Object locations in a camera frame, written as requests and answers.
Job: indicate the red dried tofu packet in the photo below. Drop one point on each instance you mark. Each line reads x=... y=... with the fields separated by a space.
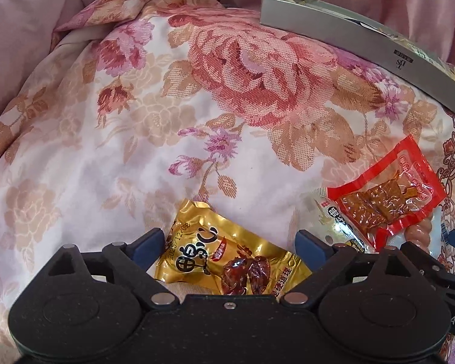
x=397 y=192

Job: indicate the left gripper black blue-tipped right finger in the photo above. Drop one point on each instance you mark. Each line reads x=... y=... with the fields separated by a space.
x=327 y=265

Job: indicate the grey snack box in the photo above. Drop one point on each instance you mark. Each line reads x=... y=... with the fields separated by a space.
x=367 y=39

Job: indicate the white black-print snack packet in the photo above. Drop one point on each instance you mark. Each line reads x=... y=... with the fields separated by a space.
x=335 y=227

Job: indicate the gold duck snack packet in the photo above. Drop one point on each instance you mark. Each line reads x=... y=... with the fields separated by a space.
x=205 y=249

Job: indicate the floral pink bed quilt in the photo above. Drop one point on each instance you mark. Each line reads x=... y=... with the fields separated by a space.
x=142 y=104

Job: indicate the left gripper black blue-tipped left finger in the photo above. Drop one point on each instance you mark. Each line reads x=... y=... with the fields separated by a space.
x=130 y=263

